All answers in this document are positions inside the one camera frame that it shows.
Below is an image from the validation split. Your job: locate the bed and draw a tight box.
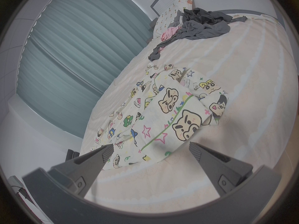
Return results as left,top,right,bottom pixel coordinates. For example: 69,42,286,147
79,0,298,210

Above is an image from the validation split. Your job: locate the white printed pillow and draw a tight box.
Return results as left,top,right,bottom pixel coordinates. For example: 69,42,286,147
153,0,195,38

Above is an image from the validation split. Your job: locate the pile of clothes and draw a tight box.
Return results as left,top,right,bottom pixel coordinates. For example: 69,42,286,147
148,7,248,61

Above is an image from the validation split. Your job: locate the white printed pyjama top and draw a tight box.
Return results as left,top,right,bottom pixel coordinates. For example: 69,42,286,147
92,63,229,171

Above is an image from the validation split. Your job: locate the blue-green curtain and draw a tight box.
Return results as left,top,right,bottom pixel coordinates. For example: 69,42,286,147
30,0,153,93
15,37,104,139

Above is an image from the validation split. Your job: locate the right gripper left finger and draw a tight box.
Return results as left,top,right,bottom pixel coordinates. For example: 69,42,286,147
50,144,115,197

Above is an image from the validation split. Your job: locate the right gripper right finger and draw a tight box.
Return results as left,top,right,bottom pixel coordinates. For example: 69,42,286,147
189,141,254,194

